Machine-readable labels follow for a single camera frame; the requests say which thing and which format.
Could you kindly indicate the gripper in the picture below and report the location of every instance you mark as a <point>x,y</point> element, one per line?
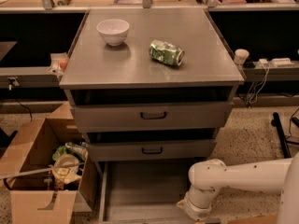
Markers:
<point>191,203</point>

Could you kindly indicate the grey bottom drawer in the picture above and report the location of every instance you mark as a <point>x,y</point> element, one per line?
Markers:
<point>144,192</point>

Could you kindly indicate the grey drawer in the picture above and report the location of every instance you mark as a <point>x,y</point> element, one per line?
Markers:
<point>150,117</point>
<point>144,192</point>
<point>152,150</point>

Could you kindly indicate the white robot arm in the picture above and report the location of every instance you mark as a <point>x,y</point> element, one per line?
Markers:
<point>207,178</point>

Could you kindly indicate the grey middle drawer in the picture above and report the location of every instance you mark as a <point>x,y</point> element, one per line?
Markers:
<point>152,150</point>

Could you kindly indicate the grey top drawer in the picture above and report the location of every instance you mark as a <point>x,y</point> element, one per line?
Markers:
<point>150,117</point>

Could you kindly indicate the grey metal drawer cabinet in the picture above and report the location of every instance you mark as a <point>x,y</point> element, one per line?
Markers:
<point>100,74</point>

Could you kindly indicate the black stand leg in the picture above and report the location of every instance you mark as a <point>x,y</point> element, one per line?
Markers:
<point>281,136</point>

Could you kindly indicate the white plate in box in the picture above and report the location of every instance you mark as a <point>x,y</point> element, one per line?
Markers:
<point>67,161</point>

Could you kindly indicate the green plastic bag in box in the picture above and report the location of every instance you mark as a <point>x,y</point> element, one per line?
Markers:
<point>72,149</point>

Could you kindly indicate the white round-top bottle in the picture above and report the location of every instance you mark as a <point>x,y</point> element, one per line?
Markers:
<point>240,56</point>

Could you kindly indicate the crushed green soda can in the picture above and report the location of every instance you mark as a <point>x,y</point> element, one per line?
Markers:
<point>166,53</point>

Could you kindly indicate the white power strip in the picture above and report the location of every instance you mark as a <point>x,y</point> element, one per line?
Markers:
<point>282,62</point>

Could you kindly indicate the open cardboard box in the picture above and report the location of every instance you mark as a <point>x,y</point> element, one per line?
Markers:
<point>28,199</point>

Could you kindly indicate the white ceramic bowl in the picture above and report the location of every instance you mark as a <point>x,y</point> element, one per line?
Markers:
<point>113,31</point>

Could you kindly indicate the grey metal rod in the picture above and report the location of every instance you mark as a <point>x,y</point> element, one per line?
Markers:
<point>39,171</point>

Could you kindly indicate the clear bag with orange object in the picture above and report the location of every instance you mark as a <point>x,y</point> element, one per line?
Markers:
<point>58,63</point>

